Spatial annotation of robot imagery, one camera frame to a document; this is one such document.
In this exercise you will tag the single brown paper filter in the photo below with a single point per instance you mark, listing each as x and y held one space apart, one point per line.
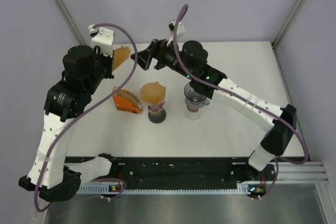
152 93

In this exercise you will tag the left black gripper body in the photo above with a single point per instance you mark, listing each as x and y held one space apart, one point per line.
104 68

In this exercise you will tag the glass cup with brown band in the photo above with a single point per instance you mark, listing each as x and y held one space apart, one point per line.
193 114

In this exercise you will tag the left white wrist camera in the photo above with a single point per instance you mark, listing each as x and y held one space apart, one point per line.
103 39

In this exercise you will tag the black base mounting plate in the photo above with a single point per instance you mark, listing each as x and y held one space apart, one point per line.
187 172

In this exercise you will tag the grey slotted cable duct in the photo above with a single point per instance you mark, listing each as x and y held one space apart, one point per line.
109 189

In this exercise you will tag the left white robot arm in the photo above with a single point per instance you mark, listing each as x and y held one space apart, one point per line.
64 104

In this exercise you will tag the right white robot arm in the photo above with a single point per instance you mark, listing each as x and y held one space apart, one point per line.
278 122

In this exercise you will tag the grey smoked plastic dripper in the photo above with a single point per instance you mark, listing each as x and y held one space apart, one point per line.
193 100

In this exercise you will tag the aluminium frame rail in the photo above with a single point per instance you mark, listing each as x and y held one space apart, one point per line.
302 172

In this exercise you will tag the glass carafe with red rim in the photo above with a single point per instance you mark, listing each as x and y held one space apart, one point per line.
157 118

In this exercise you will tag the brown paper coffee filters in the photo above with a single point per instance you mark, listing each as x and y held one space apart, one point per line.
129 96

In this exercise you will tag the orange coffee filter box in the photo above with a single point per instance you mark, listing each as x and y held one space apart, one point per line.
122 104

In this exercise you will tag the clear glass dripper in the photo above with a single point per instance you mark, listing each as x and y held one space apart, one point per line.
152 108

